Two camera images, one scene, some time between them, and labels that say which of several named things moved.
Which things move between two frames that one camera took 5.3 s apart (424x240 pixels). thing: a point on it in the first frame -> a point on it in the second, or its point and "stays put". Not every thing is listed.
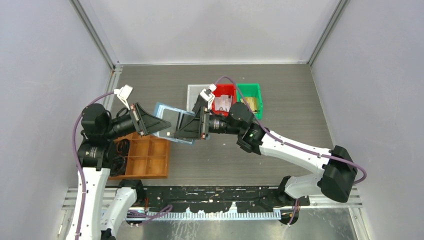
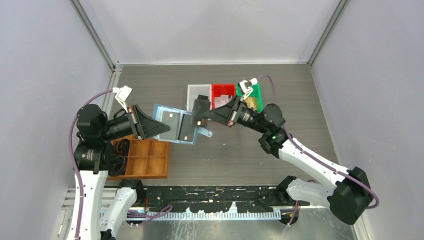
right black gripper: x=195 y=129 -> x=228 y=114
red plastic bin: x=223 y=89 stays put
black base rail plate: x=219 y=199 stays put
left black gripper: x=148 y=124 stays put
